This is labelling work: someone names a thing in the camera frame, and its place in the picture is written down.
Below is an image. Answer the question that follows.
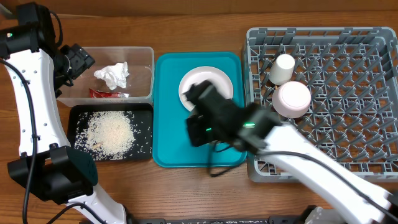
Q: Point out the pile of rice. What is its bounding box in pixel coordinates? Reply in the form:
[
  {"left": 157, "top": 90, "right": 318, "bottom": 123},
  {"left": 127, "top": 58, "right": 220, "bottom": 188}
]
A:
[{"left": 74, "top": 110, "right": 152, "bottom": 161}]

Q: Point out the large pink plate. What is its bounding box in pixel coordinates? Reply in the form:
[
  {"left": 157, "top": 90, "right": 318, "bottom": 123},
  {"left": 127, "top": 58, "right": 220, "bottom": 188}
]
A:
[{"left": 178, "top": 66, "right": 234, "bottom": 111}]

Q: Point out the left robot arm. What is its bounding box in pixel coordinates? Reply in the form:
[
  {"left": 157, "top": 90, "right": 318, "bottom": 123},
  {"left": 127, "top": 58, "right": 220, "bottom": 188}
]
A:
[{"left": 1, "top": 2, "right": 135, "bottom": 223}]

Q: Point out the teal serving tray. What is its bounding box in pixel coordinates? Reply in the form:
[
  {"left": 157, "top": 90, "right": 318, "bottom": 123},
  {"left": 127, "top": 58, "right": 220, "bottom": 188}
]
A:
[{"left": 152, "top": 52, "right": 246, "bottom": 168}]

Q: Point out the small pink plate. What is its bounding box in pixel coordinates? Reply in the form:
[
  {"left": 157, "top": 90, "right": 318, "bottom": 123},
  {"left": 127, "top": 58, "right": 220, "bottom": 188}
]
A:
[{"left": 272, "top": 81, "right": 312, "bottom": 118}]

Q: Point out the red snack wrapper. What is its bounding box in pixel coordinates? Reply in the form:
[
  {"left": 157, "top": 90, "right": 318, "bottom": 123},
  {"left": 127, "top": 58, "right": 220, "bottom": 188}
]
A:
[{"left": 89, "top": 89, "right": 129, "bottom": 98}]

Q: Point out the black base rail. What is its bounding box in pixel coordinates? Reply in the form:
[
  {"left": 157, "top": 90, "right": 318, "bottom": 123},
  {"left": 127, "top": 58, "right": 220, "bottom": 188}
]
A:
[{"left": 136, "top": 215, "right": 305, "bottom": 224}]

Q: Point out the white tissue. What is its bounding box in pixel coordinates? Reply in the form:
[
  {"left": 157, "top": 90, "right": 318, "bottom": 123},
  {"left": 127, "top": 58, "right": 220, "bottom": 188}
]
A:
[{"left": 94, "top": 62, "right": 129, "bottom": 90}]

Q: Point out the white paper cup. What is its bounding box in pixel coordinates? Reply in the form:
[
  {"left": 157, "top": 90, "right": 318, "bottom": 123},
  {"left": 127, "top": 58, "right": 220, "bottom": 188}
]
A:
[{"left": 269, "top": 54, "right": 295, "bottom": 85}]

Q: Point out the grey dishwasher rack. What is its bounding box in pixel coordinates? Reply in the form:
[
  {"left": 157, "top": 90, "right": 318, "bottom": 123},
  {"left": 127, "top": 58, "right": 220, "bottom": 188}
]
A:
[{"left": 243, "top": 27, "right": 397, "bottom": 182}]

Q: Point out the clear plastic bin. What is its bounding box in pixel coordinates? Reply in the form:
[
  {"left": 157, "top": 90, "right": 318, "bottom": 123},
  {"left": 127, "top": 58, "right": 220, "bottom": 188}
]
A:
[{"left": 57, "top": 47, "right": 155, "bottom": 107}]

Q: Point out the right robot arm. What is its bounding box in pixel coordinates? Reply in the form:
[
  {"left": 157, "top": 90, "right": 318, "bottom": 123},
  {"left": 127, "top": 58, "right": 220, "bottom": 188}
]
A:
[{"left": 184, "top": 80, "right": 397, "bottom": 223}]

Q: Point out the black waste tray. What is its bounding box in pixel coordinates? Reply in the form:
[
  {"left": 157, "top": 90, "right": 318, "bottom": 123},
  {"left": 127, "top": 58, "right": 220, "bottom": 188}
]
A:
[{"left": 67, "top": 103, "right": 154, "bottom": 162}]

